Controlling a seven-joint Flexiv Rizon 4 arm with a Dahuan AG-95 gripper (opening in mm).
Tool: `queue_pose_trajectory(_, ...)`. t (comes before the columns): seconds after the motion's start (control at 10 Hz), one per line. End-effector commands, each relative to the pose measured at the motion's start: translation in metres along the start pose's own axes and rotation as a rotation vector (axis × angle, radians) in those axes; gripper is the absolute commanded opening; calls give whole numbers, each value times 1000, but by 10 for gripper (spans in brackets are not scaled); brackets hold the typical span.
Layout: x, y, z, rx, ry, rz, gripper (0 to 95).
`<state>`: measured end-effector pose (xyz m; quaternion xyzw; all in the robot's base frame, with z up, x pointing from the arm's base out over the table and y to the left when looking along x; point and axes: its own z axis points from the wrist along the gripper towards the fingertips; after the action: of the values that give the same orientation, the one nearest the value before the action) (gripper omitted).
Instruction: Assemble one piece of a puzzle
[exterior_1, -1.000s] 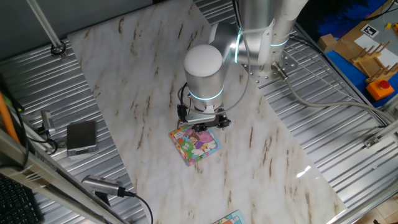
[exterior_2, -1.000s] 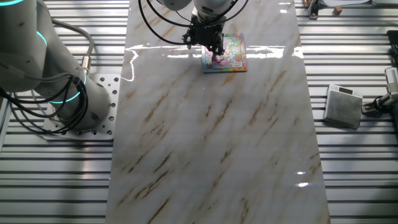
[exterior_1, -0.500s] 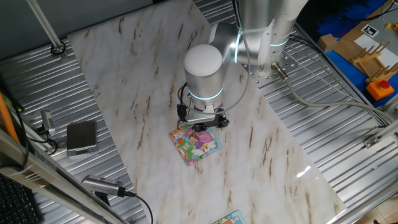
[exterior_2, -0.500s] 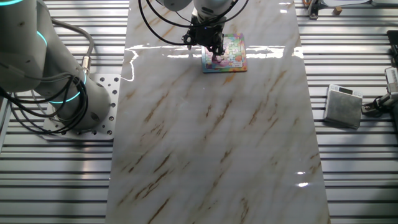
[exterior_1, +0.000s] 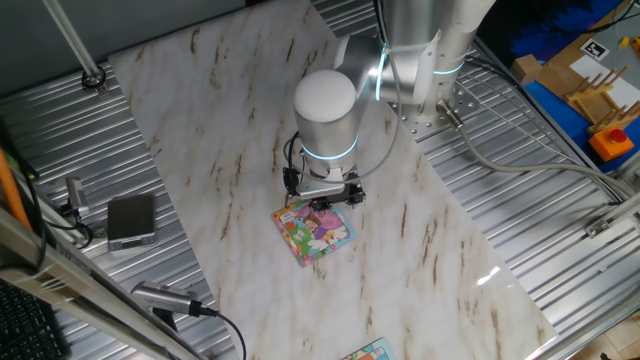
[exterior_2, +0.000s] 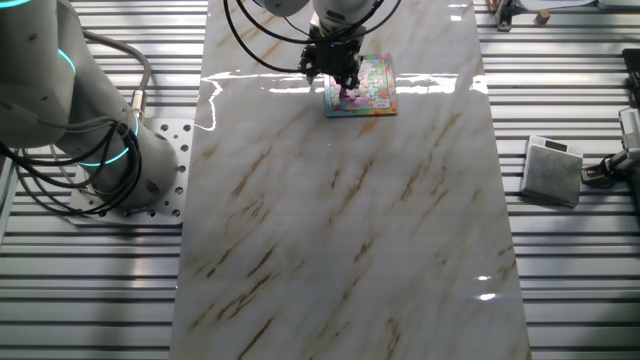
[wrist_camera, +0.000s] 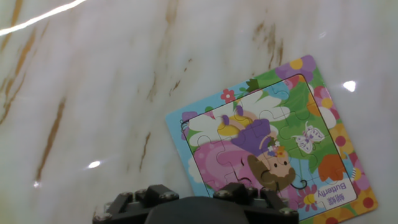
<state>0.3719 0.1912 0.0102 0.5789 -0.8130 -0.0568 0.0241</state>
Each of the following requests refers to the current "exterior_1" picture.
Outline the orange emergency stop box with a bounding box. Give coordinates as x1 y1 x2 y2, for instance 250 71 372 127
588 127 635 163

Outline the metal corner bracket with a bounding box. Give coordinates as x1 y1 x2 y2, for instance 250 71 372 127
584 217 614 239

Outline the marble pattern board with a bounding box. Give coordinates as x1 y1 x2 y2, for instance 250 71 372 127
107 0 559 360

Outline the grey studded baseplate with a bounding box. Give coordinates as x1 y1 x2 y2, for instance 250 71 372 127
597 7 640 71

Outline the black white fiducial tag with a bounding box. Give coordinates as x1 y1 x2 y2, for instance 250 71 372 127
579 38 610 62

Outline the black ring pole base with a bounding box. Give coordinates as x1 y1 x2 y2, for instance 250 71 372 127
81 64 108 97

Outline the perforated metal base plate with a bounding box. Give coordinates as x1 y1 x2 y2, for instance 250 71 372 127
389 74 480 144

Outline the blue mat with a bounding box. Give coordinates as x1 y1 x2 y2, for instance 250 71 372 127
522 79 640 174

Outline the grey ribbed device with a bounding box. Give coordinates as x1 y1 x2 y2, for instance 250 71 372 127
130 280 202 318

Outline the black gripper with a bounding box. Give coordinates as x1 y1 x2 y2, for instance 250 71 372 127
308 183 367 212

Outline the dark blue fuzzy cloth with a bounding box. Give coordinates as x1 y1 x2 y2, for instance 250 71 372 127
509 0 624 61

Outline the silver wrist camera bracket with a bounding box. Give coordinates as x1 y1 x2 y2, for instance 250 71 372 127
283 167 350 200

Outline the aluminium frame beam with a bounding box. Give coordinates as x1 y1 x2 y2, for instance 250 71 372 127
0 207 206 360

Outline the wooden peg rack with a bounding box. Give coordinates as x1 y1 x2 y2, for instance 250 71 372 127
564 64 640 135

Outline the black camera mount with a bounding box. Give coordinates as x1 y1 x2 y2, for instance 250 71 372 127
151 306 180 332

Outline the colourful butterfly puzzle board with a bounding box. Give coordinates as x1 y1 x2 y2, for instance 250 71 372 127
271 198 359 269

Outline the brown cardboard sheet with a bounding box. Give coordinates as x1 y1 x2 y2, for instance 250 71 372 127
537 0 640 136

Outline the small cardboard box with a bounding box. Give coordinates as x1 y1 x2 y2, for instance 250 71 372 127
509 53 544 86

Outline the slanted metal pole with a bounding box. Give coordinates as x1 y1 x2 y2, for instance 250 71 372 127
42 0 104 81

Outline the white paper sheet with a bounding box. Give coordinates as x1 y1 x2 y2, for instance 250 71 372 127
569 54 640 109

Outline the thick black cable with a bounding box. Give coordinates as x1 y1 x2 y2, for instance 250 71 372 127
0 119 49 274

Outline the black keyboard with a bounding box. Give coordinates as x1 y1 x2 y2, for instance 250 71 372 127
0 279 70 360

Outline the silver digital scale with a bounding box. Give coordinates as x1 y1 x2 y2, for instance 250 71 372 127
106 193 159 254

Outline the thin black cable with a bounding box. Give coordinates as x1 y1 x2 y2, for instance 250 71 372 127
47 199 95 250

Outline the orange rod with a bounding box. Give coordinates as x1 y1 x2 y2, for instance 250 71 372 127
0 147 32 232

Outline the puzzle board with orange picture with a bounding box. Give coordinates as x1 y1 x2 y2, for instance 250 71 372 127
341 337 399 360

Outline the aluminium frame rail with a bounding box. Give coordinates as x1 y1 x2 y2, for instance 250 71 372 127
582 189 640 236
524 292 640 360
472 37 640 201

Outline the grey cable with metal plug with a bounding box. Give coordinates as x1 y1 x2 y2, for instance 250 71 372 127
434 98 639 204

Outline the black camera cable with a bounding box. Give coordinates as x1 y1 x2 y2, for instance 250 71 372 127
199 305 248 360

